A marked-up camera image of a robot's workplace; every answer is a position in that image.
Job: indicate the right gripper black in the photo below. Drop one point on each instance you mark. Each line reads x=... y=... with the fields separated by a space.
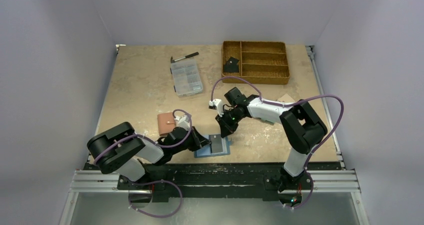
x=226 y=121

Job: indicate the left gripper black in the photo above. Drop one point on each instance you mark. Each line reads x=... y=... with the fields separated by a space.
x=201 y=141

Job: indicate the blue leather card holder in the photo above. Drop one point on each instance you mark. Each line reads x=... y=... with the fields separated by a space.
x=206 y=151

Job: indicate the black VIP credit card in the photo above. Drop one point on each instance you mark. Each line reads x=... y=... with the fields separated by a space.
x=231 y=65

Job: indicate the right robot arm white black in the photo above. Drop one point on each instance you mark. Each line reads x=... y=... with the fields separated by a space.
x=303 y=128

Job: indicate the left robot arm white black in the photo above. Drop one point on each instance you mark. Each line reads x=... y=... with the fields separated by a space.
x=115 y=149

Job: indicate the pink leather card holder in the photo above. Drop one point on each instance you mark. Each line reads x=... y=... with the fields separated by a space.
x=166 y=123

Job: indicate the beige card holder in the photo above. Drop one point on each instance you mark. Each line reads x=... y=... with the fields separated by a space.
x=286 y=98

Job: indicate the clear plastic screw organizer box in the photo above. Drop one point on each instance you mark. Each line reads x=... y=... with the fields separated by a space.
x=186 y=78

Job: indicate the wicker cutlery tray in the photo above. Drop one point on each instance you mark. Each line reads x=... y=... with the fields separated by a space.
x=260 y=62

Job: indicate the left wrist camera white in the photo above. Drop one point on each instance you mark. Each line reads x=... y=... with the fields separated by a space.
x=183 y=122

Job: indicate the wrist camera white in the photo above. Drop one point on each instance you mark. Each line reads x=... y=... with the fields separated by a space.
x=216 y=104
x=183 y=122

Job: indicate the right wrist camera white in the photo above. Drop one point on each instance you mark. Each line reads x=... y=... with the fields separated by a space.
x=216 y=104

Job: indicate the black metal base rail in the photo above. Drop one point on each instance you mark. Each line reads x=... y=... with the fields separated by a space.
x=214 y=181

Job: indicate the claw hammer black handle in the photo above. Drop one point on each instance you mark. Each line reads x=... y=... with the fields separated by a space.
x=172 y=60

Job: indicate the aluminium frame rail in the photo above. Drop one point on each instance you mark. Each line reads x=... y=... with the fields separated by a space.
x=324 y=181

